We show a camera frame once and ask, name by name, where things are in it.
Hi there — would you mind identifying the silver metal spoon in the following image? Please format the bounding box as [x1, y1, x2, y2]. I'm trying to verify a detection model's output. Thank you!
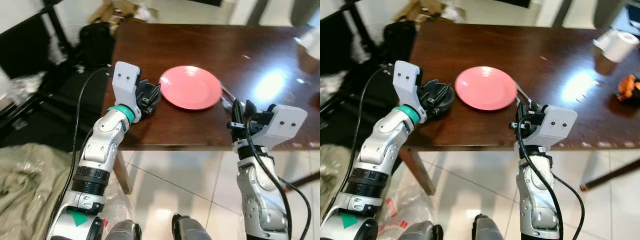
[515, 82, 532, 105]
[220, 83, 239, 111]

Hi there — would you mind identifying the small orange object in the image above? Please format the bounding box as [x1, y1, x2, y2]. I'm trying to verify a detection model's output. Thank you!
[617, 75, 640, 104]

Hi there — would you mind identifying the pink round plate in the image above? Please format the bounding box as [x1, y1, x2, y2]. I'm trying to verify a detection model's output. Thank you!
[454, 66, 518, 111]
[159, 65, 223, 111]

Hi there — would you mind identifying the black bag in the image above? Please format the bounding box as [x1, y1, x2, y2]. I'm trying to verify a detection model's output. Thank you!
[382, 21, 418, 66]
[79, 22, 116, 69]

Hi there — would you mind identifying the dark wooden table leg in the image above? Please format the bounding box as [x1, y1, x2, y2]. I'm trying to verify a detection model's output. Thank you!
[398, 147, 435, 196]
[287, 172, 321, 189]
[112, 150, 134, 195]
[580, 159, 640, 192]

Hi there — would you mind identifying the brown cardboard box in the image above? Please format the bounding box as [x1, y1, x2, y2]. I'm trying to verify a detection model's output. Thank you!
[392, 0, 466, 24]
[89, 0, 147, 24]

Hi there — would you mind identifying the crumpled clear plastic bag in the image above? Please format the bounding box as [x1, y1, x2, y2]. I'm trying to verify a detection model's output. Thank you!
[7, 72, 49, 104]
[320, 70, 347, 101]

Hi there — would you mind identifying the white toilet paper roll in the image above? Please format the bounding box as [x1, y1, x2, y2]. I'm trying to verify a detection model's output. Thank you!
[295, 27, 321, 61]
[593, 28, 640, 63]

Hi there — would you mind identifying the beige cloth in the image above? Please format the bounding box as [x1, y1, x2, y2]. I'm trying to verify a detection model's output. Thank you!
[0, 144, 77, 240]
[320, 145, 352, 202]

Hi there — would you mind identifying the black metal rack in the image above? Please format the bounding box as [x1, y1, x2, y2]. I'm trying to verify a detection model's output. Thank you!
[320, 0, 386, 109]
[0, 0, 81, 132]

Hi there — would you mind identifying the grey right robot leg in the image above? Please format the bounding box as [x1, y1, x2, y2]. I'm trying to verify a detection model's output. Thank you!
[171, 214, 213, 240]
[472, 214, 506, 240]

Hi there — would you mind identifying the grey robot leg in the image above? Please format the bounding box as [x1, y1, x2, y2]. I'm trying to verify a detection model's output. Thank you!
[397, 221, 444, 240]
[171, 214, 213, 240]
[105, 220, 142, 240]
[472, 214, 506, 240]

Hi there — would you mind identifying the grey chair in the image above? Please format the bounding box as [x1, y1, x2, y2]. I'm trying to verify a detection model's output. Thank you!
[290, 0, 321, 28]
[595, 0, 627, 29]

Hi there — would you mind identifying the clear plastic bag red print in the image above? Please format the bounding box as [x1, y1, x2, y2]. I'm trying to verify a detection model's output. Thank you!
[377, 185, 437, 236]
[99, 190, 132, 232]

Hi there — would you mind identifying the grey left robot leg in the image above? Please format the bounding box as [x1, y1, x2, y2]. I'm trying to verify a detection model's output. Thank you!
[397, 221, 444, 240]
[105, 220, 142, 240]

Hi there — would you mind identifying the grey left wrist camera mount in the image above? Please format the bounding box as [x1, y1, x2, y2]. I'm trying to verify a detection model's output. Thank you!
[393, 60, 427, 124]
[112, 61, 143, 119]

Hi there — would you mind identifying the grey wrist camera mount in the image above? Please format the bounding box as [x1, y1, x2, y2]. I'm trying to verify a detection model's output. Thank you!
[248, 104, 308, 151]
[531, 105, 579, 152]
[112, 61, 143, 119]
[393, 60, 427, 124]

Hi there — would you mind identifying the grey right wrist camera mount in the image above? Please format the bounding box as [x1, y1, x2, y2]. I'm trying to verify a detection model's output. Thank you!
[531, 105, 579, 152]
[248, 104, 308, 151]

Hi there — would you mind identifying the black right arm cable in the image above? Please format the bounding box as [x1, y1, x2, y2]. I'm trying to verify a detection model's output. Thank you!
[235, 115, 312, 240]
[517, 115, 586, 240]

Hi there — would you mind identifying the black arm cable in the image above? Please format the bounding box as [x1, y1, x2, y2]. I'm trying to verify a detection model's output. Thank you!
[517, 115, 586, 240]
[47, 65, 113, 236]
[320, 64, 396, 226]
[235, 115, 312, 240]

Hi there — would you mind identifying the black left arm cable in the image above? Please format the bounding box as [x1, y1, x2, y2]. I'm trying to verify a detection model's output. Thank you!
[47, 65, 113, 236]
[320, 64, 396, 226]

